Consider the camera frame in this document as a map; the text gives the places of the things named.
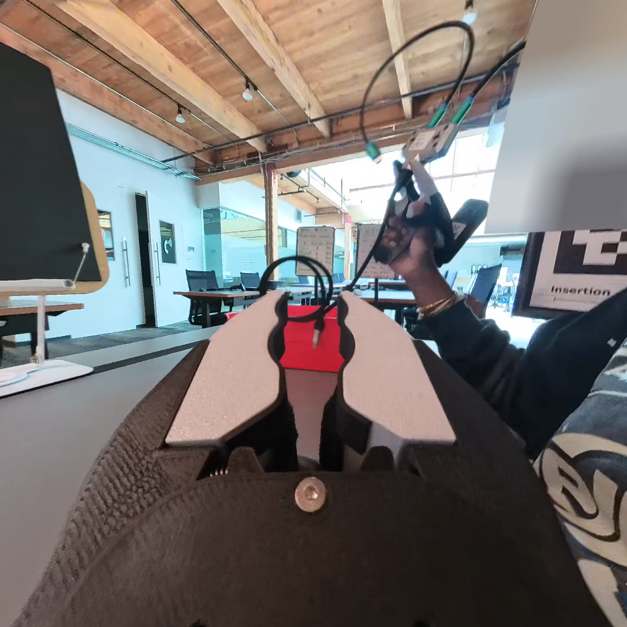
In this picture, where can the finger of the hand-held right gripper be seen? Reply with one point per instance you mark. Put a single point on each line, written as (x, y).
(425, 180)
(404, 181)

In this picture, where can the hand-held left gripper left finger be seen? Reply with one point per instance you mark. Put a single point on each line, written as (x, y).
(235, 382)

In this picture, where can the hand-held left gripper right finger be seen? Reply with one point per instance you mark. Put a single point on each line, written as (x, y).
(392, 382)

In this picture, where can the grey metal port adapter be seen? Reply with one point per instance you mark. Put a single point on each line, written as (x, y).
(431, 142)

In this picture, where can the person's right forearm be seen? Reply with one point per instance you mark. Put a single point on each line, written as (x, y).
(490, 362)

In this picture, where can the person's right hand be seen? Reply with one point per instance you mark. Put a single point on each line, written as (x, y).
(406, 245)

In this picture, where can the black office chair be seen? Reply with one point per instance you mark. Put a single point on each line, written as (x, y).
(250, 280)
(202, 284)
(485, 289)

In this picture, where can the red plastic bin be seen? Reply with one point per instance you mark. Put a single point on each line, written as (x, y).
(303, 362)

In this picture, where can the handwritten whiteboard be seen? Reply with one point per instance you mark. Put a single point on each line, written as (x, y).
(367, 245)
(314, 250)

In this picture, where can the framed marker poster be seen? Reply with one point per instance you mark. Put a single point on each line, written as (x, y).
(539, 274)

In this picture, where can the wooden office desk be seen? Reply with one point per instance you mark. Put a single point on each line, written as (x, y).
(44, 307)
(215, 294)

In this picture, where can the dark door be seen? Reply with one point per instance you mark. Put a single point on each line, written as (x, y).
(145, 259)

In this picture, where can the white track spotlight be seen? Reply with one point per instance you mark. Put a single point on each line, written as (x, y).
(469, 17)
(247, 92)
(180, 116)

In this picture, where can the dark wall sign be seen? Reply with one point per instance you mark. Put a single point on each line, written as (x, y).
(167, 242)
(105, 235)

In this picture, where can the black board with tan frame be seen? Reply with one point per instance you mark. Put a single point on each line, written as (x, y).
(39, 171)

